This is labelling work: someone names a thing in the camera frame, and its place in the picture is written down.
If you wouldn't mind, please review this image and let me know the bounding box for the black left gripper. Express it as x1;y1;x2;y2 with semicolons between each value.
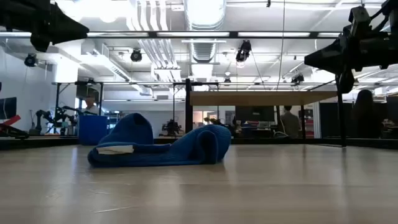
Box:
0;0;90;53

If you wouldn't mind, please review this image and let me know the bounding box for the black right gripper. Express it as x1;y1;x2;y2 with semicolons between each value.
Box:
303;26;398;95

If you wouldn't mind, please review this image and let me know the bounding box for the wooden shelf with black legs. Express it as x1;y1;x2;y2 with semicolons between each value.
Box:
184;78;348;148

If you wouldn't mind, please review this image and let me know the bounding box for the black ceiling spotlight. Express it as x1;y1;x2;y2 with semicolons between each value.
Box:
290;72;305;86
234;39;253;63
24;52;39;68
129;47;144;63

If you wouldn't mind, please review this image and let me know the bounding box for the person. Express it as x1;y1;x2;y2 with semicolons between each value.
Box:
352;89;384;139
83;94;101;116
279;105;302;139

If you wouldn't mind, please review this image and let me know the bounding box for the red flat object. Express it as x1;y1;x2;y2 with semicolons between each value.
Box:
0;114;22;127

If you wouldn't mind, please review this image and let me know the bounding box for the blue bin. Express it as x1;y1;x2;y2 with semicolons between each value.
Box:
78;114;109;146

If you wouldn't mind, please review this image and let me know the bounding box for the overhead light bar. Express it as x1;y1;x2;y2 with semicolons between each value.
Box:
0;30;343;40

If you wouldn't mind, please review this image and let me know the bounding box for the blue folded cloth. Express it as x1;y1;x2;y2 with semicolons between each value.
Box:
87;124;233;169

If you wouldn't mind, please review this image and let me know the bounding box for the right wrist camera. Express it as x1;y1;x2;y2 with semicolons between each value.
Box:
348;5;373;32

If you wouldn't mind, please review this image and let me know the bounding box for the black wall monitor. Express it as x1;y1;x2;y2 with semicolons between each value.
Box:
0;96;17;121

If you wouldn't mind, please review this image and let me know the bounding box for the silver ventilation duct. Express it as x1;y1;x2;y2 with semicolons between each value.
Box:
182;0;228;63

